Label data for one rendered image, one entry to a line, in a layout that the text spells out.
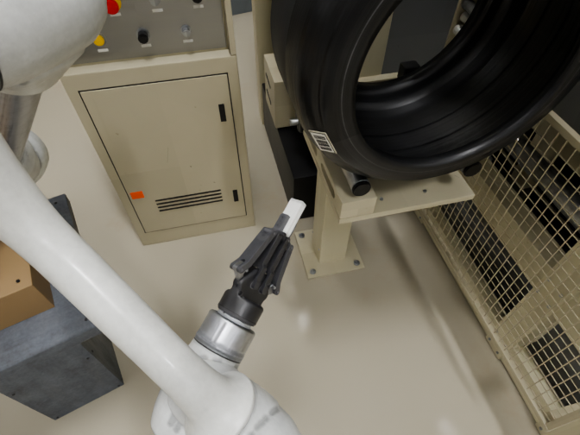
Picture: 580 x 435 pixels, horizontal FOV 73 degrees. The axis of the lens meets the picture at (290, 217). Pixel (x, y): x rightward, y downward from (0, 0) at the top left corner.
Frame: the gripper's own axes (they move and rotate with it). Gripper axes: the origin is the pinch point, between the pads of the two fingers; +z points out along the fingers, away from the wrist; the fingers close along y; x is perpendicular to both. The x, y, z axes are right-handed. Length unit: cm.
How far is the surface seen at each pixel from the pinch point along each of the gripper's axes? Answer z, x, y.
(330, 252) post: 18, -49, 95
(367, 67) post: 53, -17, 18
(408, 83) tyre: 50, -4, 21
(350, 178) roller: 18.2, -3.2, 16.0
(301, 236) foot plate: 21, -68, 95
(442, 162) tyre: 27.4, 14.1, 18.5
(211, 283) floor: -19, -84, 74
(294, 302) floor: -9, -52, 91
